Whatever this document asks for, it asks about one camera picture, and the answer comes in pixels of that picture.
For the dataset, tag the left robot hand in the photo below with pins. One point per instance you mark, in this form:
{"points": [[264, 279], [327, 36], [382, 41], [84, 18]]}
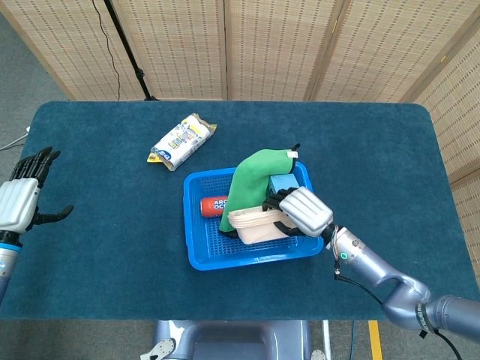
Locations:
{"points": [[17, 202]]}

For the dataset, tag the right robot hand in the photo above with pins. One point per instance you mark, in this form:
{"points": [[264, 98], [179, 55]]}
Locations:
{"points": [[305, 210]]}

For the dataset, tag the light blue cube box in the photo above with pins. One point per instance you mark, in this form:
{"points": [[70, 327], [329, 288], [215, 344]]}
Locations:
{"points": [[283, 182]]}

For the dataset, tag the green towel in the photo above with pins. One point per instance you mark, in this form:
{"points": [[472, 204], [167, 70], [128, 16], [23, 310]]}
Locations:
{"points": [[247, 176]]}

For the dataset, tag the orange soda can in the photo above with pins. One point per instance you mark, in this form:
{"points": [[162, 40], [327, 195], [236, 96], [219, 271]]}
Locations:
{"points": [[210, 206]]}

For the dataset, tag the white snack bag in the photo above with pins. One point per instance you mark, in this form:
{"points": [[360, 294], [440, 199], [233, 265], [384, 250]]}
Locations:
{"points": [[180, 142]]}

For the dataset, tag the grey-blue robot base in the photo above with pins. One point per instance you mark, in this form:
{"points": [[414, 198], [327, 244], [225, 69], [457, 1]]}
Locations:
{"points": [[232, 341]]}

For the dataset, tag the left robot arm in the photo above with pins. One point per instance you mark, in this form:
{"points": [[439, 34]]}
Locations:
{"points": [[5, 258]]}

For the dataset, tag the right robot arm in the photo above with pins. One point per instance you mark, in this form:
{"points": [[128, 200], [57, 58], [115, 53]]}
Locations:
{"points": [[375, 262]]}

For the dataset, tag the blue plastic basket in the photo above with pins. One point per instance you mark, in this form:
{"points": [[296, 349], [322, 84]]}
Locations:
{"points": [[255, 263]]}

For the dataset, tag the teal table mat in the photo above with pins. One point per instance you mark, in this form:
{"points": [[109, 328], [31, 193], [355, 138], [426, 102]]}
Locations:
{"points": [[112, 225]]}

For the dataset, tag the yellow floor tape strip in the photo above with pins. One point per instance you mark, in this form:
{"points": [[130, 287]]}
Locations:
{"points": [[375, 341]]}

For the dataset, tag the bamboo folding screen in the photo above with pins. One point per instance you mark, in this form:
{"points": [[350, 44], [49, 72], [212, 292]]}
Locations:
{"points": [[270, 45]]}

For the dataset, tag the black tripod stand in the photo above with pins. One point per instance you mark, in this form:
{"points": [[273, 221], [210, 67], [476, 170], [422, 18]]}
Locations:
{"points": [[127, 52]]}

